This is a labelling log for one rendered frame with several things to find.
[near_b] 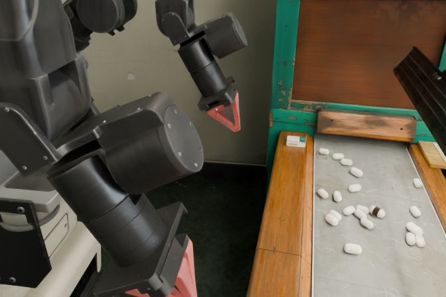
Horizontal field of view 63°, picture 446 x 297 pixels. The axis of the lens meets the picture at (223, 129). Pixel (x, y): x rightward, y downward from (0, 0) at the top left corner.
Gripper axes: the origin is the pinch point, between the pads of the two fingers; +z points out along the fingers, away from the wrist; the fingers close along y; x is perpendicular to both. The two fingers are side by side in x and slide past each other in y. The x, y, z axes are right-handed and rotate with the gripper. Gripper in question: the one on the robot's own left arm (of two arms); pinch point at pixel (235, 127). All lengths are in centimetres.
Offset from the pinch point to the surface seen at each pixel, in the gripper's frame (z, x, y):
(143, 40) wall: -18, 63, 130
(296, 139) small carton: 26.7, -4.3, 37.2
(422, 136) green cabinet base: 45, -40, 44
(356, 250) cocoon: 34.0, -12.6, -7.1
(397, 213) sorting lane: 41.6, -23.6, 8.8
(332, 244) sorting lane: 33.4, -8.0, -4.3
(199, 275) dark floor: 80, 64, 48
